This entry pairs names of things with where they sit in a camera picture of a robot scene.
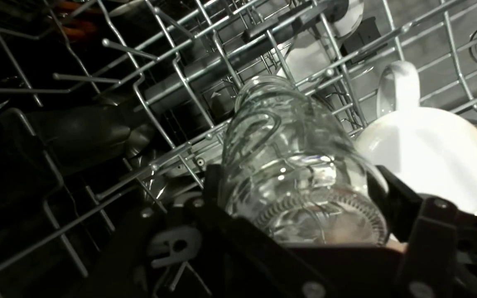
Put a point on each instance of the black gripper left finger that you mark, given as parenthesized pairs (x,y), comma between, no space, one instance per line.
(196,253)

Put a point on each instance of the wire dishwasher rack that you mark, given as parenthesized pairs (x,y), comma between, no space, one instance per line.
(113,112)

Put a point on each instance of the clear glass bottle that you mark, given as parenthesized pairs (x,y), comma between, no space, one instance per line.
(294,173)

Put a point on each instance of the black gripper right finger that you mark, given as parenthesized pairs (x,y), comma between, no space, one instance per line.
(441,256)

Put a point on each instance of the white ceramic mug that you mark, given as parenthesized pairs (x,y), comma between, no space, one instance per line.
(431,150)

